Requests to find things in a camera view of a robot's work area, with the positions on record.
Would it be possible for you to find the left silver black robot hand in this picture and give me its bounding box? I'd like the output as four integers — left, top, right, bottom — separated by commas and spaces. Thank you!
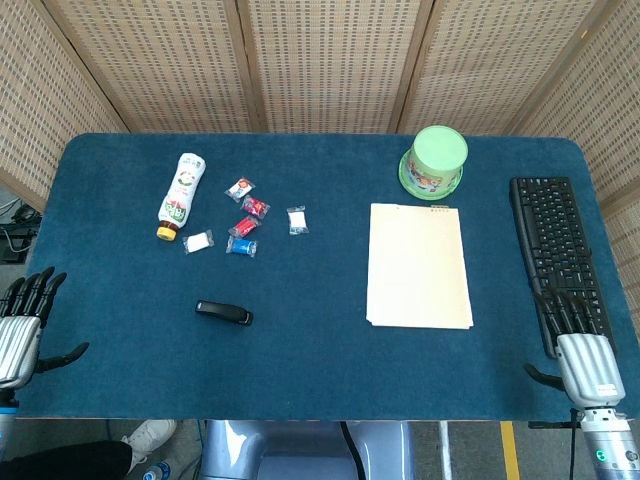
0, 266, 90, 390

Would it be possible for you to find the blue wrapped candy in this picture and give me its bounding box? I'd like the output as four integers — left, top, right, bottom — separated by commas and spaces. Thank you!
225, 235, 259, 259

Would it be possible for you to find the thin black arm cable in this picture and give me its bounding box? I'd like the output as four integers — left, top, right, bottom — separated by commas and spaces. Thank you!
568, 408, 580, 480

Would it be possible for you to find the white bottle yellow cap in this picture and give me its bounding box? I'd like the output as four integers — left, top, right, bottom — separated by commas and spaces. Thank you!
156, 152, 207, 242

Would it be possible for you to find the black trouser leg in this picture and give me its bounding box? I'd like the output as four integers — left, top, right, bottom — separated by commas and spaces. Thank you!
0, 440, 134, 480

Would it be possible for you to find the white sneaker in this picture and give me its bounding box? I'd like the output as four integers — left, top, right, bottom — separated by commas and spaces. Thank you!
121, 418, 178, 474

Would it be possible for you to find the pink wrapped candy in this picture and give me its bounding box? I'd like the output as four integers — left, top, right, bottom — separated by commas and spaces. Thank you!
240, 195, 271, 220

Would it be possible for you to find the white red wrapped candy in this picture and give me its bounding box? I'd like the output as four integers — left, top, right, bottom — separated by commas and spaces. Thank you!
224, 176, 255, 203

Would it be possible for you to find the black computer keyboard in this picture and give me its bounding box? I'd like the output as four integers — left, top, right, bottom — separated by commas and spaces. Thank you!
509, 176, 619, 360

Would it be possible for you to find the yellow spiral notepad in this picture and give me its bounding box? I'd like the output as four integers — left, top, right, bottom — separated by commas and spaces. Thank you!
365, 202, 475, 331

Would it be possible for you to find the green cartoon plastic bucket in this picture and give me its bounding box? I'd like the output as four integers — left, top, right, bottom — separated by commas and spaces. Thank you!
397, 124, 470, 197

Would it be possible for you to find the clear water bottle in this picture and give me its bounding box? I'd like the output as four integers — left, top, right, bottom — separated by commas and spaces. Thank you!
141, 460, 174, 480

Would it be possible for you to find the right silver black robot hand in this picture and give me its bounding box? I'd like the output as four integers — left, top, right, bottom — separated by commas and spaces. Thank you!
523, 285, 626, 409

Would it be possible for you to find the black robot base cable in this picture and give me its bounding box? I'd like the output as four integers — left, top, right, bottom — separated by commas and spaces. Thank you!
340, 421, 365, 480

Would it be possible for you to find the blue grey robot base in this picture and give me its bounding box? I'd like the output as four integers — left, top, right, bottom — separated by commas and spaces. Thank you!
198, 419, 416, 480

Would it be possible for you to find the black cable bundle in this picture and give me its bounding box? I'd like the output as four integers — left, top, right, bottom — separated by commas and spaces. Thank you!
0, 199, 44, 265

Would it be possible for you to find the woven bamboo folding screen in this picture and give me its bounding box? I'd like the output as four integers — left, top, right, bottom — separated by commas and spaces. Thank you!
0, 0, 640, 321

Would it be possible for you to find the blue felt table mat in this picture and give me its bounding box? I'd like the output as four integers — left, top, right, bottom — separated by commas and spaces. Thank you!
14, 132, 634, 422

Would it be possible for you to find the black stapler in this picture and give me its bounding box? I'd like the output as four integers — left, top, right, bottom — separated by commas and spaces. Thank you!
194, 299, 254, 327

